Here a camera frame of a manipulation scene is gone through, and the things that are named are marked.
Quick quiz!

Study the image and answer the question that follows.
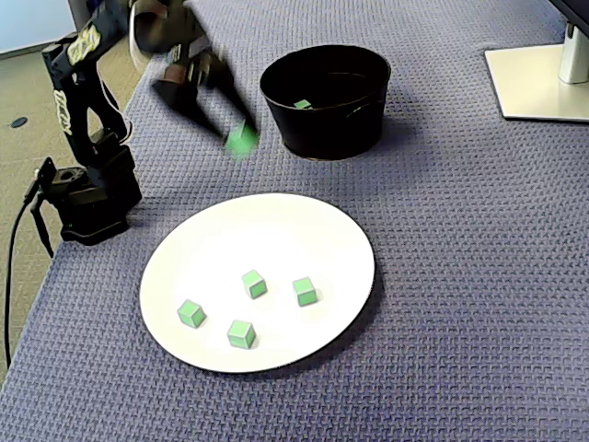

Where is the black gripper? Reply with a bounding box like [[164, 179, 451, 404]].
[[135, 0, 260, 143]]

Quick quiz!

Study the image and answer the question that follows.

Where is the black round container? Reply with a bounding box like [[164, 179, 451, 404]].
[[259, 44, 393, 161]]

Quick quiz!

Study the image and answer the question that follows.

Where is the white round plate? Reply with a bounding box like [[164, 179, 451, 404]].
[[139, 192, 376, 374]]

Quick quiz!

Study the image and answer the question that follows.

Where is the black table clamp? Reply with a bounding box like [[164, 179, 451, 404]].
[[23, 156, 59, 259]]

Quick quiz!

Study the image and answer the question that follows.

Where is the blue woven table mat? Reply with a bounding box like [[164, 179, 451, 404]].
[[0, 0, 589, 442]]

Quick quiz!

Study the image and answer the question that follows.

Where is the white monitor stand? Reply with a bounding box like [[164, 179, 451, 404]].
[[483, 0, 589, 123]]

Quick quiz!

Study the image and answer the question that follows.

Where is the white red gripper servo wire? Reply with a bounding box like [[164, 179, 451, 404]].
[[127, 0, 156, 70]]

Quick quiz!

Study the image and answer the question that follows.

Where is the black robot cable with plug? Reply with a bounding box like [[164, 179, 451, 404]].
[[3, 177, 43, 369]]

